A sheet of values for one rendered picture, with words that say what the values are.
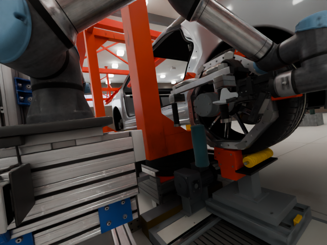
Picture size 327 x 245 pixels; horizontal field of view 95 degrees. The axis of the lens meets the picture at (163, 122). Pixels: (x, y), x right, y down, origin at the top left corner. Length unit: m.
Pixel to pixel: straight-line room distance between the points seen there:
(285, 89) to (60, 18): 0.57
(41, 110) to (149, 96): 0.83
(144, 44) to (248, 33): 0.86
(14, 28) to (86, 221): 0.44
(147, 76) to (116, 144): 0.84
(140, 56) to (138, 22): 0.26
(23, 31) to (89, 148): 0.25
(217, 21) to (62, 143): 0.55
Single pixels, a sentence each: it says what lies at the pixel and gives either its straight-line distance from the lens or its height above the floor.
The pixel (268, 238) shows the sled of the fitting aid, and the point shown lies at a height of 0.12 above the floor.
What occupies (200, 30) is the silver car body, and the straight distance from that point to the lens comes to 1.47.
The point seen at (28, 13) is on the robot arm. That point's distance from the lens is 0.34.
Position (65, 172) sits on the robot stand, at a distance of 0.43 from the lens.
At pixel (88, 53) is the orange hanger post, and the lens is 3.30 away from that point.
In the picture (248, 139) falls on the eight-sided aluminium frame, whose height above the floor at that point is 0.64.
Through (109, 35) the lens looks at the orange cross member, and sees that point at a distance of 3.61.
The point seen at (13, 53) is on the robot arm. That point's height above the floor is 0.93.
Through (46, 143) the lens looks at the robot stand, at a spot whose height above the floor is 0.77.
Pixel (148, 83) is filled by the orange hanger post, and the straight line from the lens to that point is 1.18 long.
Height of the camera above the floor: 0.78
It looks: level
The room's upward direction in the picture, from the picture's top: 8 degrees counter-clockwise
